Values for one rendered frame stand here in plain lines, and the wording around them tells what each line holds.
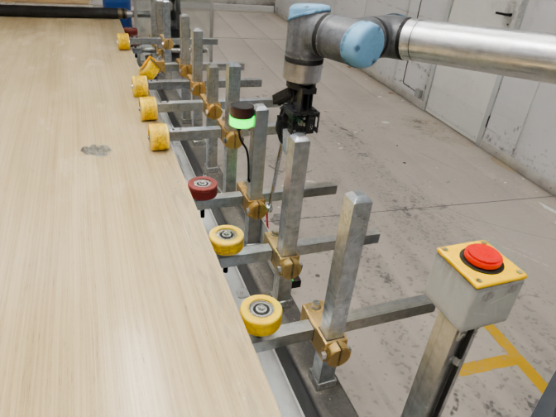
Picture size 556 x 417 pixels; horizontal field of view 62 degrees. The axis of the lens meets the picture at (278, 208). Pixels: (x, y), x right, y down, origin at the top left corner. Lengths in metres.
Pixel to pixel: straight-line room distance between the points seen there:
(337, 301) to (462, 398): 1.29
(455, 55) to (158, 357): 0.79
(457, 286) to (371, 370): 1.52
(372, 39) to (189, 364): 0.71
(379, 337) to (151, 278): 1.41
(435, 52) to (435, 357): 0.64
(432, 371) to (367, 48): 0.63
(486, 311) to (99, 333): 0.61
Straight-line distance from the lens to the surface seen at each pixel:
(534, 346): 2.48
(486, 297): 0.55
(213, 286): 0.94
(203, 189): 1.25
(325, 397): 1.04
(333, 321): 0.91
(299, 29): 1.08
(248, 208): 1.28
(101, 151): 1.47
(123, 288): 0.96
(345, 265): 0.82
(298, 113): 1.11
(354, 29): 1.00
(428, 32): 1.07
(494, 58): 1.01
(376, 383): 2.02
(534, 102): 4.09
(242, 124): 1.16
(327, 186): 1.41
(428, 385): 0.68
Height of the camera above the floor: 1.52
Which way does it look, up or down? 31 degrees down
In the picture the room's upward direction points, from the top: 6 degrees clockwise
